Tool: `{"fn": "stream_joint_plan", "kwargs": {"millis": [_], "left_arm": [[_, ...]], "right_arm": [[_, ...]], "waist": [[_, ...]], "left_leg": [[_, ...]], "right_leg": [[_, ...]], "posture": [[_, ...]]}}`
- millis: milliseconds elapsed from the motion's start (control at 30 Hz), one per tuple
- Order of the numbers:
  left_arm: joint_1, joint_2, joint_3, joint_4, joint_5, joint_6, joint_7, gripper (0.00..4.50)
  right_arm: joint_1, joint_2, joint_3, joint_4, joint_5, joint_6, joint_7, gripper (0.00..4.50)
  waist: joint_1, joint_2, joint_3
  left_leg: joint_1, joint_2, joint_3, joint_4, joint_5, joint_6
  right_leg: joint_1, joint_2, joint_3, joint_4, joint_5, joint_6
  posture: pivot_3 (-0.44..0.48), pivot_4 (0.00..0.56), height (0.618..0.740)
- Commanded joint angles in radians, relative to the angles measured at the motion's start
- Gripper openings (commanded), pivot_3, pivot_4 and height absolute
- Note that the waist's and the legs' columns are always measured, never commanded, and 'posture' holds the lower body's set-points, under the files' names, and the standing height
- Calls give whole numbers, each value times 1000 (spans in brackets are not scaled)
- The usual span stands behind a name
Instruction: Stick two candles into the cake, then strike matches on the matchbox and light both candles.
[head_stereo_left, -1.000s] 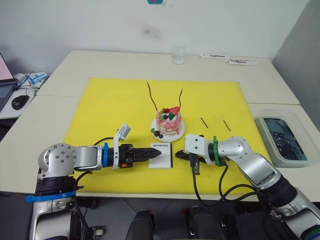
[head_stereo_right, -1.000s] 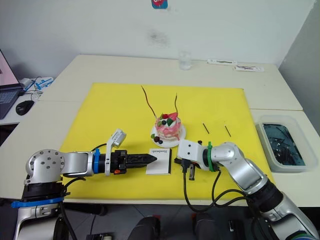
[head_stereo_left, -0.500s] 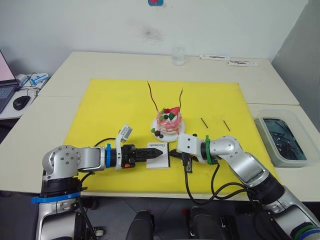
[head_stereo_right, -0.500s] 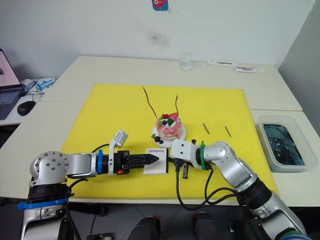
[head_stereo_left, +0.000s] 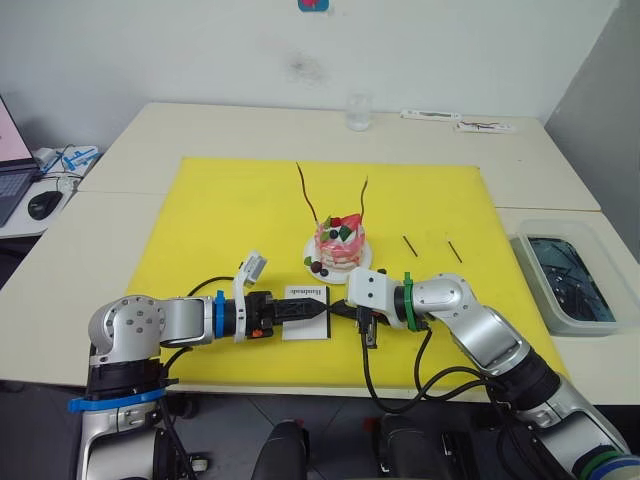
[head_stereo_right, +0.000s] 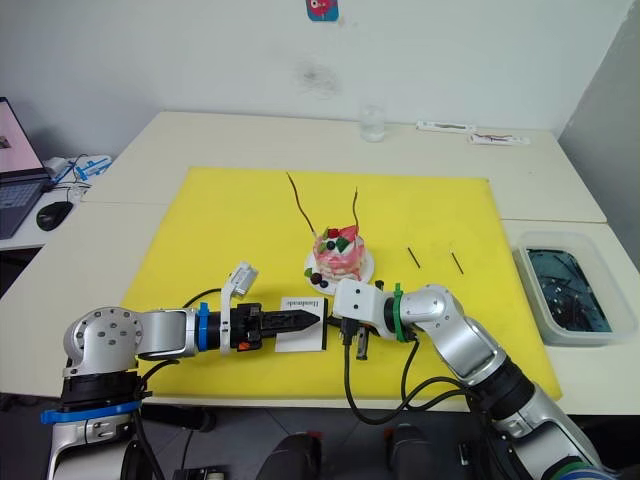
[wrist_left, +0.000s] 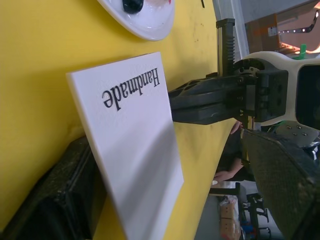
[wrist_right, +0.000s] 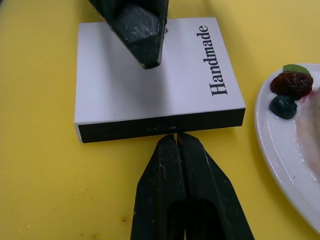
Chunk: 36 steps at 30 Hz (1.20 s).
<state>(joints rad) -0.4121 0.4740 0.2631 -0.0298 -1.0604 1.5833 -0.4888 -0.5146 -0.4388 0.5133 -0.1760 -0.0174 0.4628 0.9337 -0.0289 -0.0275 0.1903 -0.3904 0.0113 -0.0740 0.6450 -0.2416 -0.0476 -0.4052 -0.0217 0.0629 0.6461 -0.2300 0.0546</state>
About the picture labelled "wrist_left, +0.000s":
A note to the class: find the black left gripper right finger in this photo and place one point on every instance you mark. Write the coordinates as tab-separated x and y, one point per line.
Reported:
282	180

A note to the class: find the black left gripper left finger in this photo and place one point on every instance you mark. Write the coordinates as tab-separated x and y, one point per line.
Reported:
55	200

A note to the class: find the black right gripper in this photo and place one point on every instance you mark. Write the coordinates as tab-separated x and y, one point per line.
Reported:
272	95

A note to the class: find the white Handmade matchbox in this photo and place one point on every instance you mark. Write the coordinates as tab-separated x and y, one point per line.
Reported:
135	140

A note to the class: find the white cake plate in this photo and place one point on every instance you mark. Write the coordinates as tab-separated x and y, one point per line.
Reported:
152	22

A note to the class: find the spent match stick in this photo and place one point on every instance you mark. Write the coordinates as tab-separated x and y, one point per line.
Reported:
202	3

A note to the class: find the dark berry cake decoration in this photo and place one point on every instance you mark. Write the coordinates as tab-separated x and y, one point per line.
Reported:
132	6

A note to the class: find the person in dark clothes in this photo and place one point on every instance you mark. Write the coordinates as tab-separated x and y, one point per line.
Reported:
235	165

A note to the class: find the brown cardboard box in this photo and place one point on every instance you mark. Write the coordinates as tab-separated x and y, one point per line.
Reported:
262	32
228	220

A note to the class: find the yellow foam mat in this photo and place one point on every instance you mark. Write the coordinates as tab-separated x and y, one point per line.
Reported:
37	75

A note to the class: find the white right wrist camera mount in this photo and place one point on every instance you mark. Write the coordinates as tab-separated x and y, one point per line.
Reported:
292	65

